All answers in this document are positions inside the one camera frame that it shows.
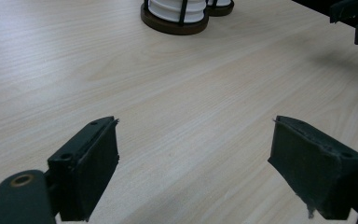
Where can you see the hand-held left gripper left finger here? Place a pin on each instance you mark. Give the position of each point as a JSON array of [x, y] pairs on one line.
[[87, 168]]

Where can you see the short stack of white cups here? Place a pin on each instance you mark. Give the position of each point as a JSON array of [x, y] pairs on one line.
[[167, 11]]

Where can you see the tall stack of white cups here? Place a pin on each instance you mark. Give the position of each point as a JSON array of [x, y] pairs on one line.
[[220, 2]]

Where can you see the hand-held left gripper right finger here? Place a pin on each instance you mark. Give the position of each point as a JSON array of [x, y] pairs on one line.
[[310, 168]]

